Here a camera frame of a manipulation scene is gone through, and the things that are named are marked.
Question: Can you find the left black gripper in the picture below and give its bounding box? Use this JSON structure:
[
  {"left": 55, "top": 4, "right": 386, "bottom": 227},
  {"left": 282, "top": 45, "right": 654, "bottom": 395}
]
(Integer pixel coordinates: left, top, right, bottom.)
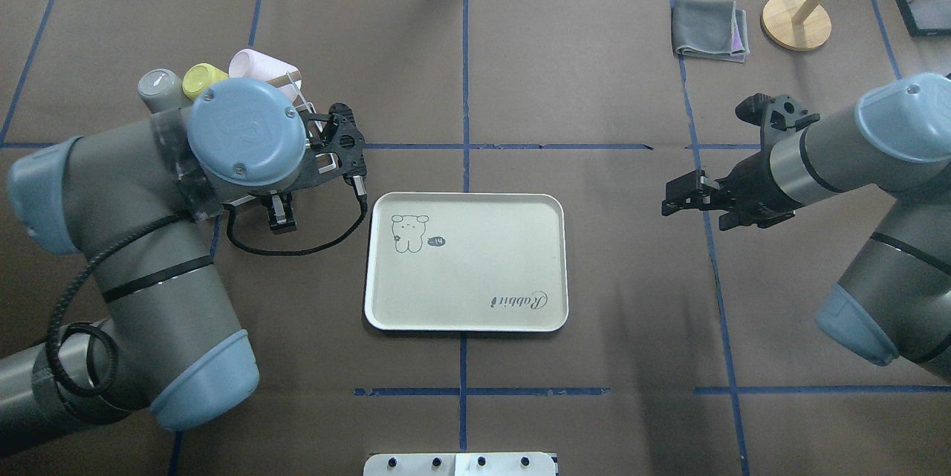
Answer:
[{"left": 257, "top": 192, "right": 298, "bottom": 235}]

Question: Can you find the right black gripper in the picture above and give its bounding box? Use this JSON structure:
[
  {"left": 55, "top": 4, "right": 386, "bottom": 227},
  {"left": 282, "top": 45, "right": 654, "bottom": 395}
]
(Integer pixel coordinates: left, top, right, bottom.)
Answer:
[{"left": 661, "top": 152, "right": 797, "bottom": 230}]

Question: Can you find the beige rabbit tray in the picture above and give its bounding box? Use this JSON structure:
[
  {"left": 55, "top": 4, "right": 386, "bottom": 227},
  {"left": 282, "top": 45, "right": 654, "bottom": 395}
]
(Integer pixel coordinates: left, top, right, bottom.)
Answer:
[{"left": 364, "top": 192, "right": 570, "bottom": 333}]

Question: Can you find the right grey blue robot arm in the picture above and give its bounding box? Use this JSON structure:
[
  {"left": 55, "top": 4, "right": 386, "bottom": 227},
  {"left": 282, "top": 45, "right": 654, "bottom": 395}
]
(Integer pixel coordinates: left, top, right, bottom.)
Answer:
[{"left": 661, "top": 72, "right": 950, "bottom": 380}]

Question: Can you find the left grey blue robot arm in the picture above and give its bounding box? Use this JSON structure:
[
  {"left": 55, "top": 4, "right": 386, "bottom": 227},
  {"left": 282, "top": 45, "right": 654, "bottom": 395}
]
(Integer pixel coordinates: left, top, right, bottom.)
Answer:
[{"left": 2, "top": 70, "right": 307, "bottom": 456}]

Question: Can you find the pink cup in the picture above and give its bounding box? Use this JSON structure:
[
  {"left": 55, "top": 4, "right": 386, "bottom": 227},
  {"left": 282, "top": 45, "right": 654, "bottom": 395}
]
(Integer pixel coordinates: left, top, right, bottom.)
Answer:
[{"left": 227, "top": 48, "right": 302, "bottom": 101}]

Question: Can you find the yellow cup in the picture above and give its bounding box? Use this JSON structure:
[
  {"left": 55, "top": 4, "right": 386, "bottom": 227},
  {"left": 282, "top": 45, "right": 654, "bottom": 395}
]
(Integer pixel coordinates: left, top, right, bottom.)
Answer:
[{"left": 181, "top": 63, "right": 229, "bottom": 101}]

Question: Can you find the grey cup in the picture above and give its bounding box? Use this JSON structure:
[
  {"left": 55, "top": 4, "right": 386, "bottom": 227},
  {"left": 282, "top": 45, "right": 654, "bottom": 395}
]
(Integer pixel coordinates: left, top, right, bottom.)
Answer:
[{"left": 136, "top": 68, "right": 192, "bottom": 114}]

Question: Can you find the black framed glass tray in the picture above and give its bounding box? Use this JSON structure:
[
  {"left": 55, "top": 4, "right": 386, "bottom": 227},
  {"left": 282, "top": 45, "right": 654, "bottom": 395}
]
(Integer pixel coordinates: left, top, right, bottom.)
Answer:
[{"left": 895, "top": 0, "right": 950, "bottom": 37}]

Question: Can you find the grey folded cloth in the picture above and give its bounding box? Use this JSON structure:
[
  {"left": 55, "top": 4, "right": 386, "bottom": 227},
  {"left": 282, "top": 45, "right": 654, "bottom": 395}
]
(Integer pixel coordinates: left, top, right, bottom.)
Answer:
[{"left": 670, "top": 0, "right": 750, "bottom": 63}]

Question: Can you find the wooden mug tree stand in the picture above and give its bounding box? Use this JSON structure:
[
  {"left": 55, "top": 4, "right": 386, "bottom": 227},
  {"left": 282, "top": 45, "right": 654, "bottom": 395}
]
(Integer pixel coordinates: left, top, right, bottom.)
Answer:
[{"left": 760, "top": 0, "right": 831, "bottom": 52}]

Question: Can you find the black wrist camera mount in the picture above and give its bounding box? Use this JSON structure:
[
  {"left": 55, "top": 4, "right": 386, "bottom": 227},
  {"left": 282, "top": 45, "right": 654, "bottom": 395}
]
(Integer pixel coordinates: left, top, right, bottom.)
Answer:
[{"left": 285, "top": 103, "right": 367, "bottom": 196}]

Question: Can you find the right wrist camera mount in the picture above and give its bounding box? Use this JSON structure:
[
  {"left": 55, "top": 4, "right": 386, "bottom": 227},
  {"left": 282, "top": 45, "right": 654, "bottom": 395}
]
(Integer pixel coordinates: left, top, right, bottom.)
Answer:
[{"left": 734, "top": 93, "right": 821, "bottom": 151}]

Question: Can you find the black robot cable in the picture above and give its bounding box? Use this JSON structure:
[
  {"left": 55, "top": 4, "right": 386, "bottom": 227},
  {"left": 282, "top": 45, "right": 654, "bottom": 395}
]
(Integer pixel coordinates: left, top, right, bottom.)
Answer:
[{"left": 45, "top": 177, "right": 370, "bottom": 398}]

